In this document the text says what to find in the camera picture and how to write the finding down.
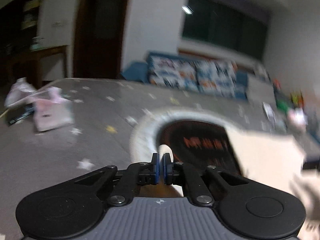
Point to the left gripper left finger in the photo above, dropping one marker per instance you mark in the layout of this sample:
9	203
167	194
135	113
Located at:
129	181

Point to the right butterfly pillow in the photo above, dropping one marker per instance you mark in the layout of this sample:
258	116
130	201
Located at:
216	77

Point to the cream white garment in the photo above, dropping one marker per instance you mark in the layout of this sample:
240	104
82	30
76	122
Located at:
277	161

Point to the blue corner sofa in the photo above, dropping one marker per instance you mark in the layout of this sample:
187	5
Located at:
138	71

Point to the butterfly pillow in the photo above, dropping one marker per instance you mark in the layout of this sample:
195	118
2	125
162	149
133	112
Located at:
216	77
172	73

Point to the yellow orange plush toys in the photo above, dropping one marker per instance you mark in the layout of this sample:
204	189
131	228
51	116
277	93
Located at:
297	99

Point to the green bowl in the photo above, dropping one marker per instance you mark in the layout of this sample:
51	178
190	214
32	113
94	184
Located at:
283	104

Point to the grey cushion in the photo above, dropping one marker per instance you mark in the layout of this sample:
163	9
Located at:
259	91

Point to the pink white bag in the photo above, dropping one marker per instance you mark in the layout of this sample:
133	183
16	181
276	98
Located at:
49	108

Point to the black induction cooktop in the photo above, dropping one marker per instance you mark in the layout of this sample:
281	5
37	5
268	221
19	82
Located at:
198	137

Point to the wooden side table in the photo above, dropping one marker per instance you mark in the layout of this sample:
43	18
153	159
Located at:
45	60

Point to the dark window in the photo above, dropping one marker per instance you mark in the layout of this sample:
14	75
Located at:
221	25

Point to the left butterfly pillow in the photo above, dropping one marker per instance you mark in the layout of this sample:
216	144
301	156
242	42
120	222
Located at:
172	73

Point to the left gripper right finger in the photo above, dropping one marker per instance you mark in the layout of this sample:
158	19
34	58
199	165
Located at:
188	178

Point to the grey star tablecloth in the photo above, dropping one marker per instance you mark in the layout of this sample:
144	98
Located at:
105	112

